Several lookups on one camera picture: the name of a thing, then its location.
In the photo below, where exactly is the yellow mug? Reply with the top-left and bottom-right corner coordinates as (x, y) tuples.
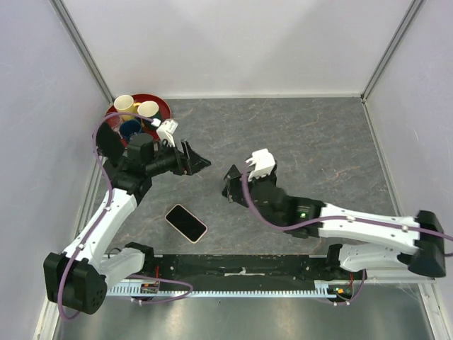
(113, 95), (141, 121)

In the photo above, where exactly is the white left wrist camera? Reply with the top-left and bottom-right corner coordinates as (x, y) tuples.
(151, 119), (178, 147)

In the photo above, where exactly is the light blue cable duct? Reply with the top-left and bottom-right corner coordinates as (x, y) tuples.
(107, 280), (351, 299)

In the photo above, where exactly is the pink-cased smartphone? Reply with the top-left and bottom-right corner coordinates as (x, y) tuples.
(165, 204), (208, 244)

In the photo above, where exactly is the aluminium frame rail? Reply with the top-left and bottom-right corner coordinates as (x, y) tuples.
(365, 268), (435, 284)

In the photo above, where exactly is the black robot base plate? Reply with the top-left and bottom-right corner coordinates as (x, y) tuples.
(138, 254), (367, 290)

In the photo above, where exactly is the black round-base phone stand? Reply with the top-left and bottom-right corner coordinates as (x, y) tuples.
(92, 122), (127, 167)

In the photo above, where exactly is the black smartphone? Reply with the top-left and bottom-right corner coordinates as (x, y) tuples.
(96, 123), (125, 160)

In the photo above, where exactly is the dark blue mug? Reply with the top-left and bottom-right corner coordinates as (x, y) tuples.
(119, 119), (142, 142)

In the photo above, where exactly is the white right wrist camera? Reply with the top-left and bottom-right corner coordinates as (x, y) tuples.
(246, 148), (276, 181)

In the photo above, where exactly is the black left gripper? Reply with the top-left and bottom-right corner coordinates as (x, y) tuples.
(146, 139), (211, 177)

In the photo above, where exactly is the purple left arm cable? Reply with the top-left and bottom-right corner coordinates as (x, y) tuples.
(58, 112), (194, 322)

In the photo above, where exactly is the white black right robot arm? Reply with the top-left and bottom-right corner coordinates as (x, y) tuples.
(239, 171), (449, 279)

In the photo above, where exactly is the black angled desk phone stand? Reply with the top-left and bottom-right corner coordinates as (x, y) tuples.
(222, 164), (248, 208)

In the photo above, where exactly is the clear drinking glass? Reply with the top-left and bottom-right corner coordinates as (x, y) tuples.
(105, 111), (123, 132)

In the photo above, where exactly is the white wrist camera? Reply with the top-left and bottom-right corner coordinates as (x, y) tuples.
(246, 148), (276, 181)
(151, 119), (178, 147)

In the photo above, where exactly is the green mug white inside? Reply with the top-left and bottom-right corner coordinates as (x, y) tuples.
(137, 101), (162, 130)

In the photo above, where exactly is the red round tray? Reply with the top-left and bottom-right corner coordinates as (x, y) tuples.
(105, 93), (172, 146)

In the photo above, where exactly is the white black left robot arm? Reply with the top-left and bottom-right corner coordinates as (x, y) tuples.
(43, 133), (211, 317)

